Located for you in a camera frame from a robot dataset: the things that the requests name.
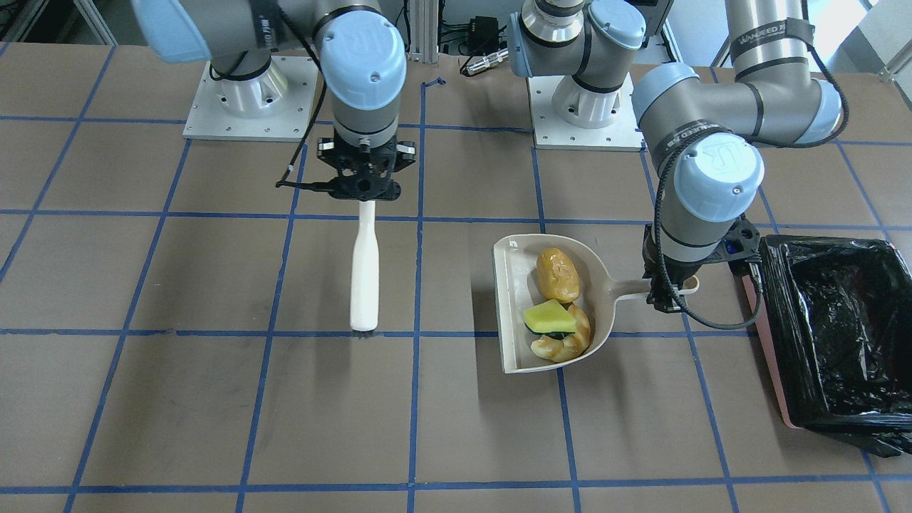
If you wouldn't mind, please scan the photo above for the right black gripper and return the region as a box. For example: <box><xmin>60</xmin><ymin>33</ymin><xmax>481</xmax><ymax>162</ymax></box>
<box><xmin>316</xmin><ymin>137</ymin><xmax>416</xmax><ymax>202</ymax></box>

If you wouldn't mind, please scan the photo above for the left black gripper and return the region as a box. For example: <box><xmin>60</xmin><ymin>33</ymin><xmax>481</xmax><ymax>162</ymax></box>
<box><xmin>642</xmin><ymin>215</ymin><xmax>762</xmax><ymax>314</ymax></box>

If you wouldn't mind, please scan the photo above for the beige hand brush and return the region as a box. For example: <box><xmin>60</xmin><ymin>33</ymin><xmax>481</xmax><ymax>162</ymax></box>
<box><xmin>349</xmin><ymin>201</ymin><xmax>379</xmax><ymax>335</ymax></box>

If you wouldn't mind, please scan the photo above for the beige plastic dustpan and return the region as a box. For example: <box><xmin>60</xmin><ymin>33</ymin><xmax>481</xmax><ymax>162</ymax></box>
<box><xmin>492</xmin><ymin>234</ymin><xmax>700</xmax><ymax>375</ymax></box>

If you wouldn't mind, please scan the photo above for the yellow toy potato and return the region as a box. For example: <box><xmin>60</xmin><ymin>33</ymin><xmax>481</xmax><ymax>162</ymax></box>
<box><xmin>535</xmin><ymin>247</ymin><xmax>582</xmax><ymax>304</ymax></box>

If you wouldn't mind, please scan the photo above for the yellow green sponge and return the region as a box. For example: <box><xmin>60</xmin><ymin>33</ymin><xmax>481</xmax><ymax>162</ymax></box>
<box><xmin>522</xmin><ymin>299</ymin><xmax>576</xmax><ymax>338</ymax></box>

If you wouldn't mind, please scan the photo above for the toy croissant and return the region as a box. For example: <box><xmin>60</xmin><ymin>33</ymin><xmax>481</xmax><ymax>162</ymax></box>
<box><xmin>530</xmin><ymin>303</ymin><xmax>592</xmax><ymax>363</ymax></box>

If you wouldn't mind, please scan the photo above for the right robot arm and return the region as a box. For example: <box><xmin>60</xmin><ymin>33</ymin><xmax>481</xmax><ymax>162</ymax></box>
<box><xmin>133</xmin><ymin>1</ymin><xmax>415</xmax><ymax>202</ymax></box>

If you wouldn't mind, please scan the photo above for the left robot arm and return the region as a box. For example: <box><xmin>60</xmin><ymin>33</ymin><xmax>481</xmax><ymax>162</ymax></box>
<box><xmin>506</xmin><ymin>1</ymin><xmax>848</xmax><ymax>313</ymax></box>

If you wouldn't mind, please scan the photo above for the pink bin with black bag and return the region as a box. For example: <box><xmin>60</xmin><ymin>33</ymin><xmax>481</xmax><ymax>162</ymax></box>
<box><xmin>757</xmin><ymin>234</ymin><xmax>911</xmax><ymax>458</ymax></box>

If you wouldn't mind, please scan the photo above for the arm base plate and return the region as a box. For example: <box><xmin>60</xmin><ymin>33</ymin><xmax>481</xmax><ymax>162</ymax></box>
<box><xmin>183</xmin><ymin>56</ymin><xmax>319</xmax><ymax>142</ymax></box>
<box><xmin>527</xmin><ymin>75</ymin><xmax>645</xmax><ymax>152</ymax></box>

